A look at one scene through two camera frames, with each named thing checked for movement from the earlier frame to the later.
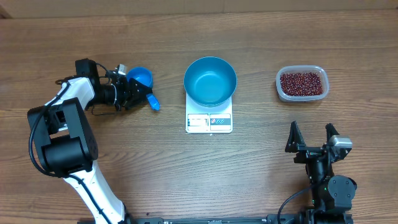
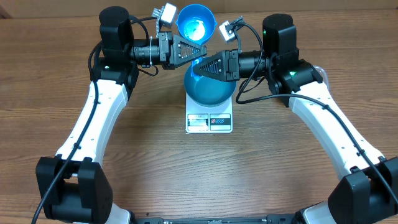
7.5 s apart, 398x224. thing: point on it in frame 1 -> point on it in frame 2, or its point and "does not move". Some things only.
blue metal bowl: (209, 81) does not move
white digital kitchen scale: (217, 119) does not move
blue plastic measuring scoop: (144, 76) -> (196, 23)
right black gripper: (295, 145) -> (230, 69)
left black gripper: (131, 93) -> (168, 41)
